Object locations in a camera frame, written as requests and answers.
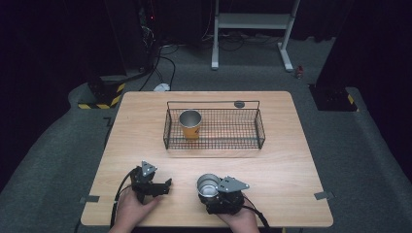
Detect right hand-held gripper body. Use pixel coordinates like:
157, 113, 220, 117
203, 175, 251, 216

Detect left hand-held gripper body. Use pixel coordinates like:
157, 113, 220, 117
129, 160, 160, 205

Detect silver metal cup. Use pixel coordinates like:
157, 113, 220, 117
196, 173, 222, 199

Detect orange metal cup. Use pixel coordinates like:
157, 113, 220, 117
178, 109, 203, 141

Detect black wire basket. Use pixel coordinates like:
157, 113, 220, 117
162, 100, 266, 150

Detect person's left hand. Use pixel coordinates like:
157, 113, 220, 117
108, 188, 163, 233

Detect person's right hand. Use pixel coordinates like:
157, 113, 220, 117
213, 197, 260, 233

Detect grey tape piece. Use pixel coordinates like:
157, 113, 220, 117
80, 194, 101, 204
313, 191, 336, 201

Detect black yellow striped stand base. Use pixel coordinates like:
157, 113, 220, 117
77, 75, 126, 111
308, 83, 360, 113

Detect dark equipment rack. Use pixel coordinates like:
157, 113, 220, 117
105, 0, 161, 74

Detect right hand-held gripper cable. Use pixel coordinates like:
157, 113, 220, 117
241, 195, 273, 233

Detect hand-held gripper cable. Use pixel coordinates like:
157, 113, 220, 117
109, 169, 136, 229
241, 195, 273, 233

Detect left hand-held gripper cable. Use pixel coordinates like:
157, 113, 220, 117
109, 169, 136, 229

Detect black floor cables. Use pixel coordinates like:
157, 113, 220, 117
138, 45, 180, 92

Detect cable tangle under stand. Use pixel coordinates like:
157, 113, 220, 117
200, 30, 283, 52

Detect white metal stand frame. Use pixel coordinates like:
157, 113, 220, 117
211, 0, 301, 73

